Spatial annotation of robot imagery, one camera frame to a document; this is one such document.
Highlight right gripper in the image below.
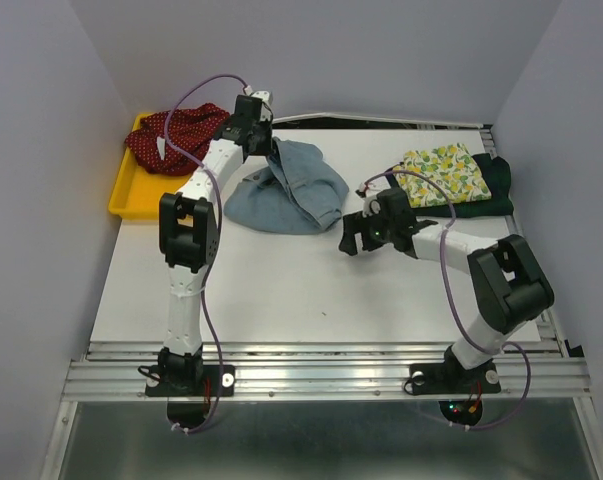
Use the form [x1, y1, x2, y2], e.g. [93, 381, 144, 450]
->
[337, 202, 396, 255]

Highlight light blue denim skirt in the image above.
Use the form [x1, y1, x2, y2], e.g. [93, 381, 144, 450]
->
[224, 138, 349, 235]

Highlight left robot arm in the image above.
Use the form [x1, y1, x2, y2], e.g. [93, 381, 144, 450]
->
[146, 91, 273, 397]

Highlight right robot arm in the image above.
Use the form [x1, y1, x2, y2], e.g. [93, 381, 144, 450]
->
[339, 187, 555, 390]

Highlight red polka dot skirt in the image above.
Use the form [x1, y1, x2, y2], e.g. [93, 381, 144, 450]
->
[124, 103, 230, 177]

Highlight lemon print skirt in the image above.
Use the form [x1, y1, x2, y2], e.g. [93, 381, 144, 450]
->
[392, 143, 492, 208]

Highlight dark green skirt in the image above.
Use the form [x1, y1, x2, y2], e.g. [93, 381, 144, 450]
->
[454, 153, 514, 218]

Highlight yellow plastic tray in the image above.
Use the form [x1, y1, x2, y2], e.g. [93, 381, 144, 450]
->
[108, 113, 192, 221]

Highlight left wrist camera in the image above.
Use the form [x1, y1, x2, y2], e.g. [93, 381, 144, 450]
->
[243, 85, 273, 118]

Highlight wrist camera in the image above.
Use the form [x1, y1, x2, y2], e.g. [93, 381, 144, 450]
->
[243, 85, 273, 118]
[356, 183, 381, 217]

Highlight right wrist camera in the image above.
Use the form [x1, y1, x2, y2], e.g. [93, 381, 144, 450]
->
[356, 183, 381, 217]

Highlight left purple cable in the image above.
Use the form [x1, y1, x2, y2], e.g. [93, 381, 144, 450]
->
[163, 73, 252, 435]

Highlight purple cable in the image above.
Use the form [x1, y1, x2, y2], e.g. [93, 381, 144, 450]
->
[356, 170, 532, 432]
[163, 73, 252, 435]

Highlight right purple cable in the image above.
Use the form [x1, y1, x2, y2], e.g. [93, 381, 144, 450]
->
[356, 170, 532, 432]

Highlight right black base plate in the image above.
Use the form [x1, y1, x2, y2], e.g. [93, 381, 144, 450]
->
[403, 361, 502, 428]

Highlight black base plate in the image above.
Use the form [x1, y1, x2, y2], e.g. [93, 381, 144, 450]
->
[137, 364, 236, 435]
[403, 361, 502, 428]

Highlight aluminium rail frame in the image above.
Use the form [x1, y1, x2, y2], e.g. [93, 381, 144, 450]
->
[40, 124, 602, 480]

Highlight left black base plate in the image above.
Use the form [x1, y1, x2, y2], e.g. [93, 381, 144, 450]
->
[137, 364, 236, 435]

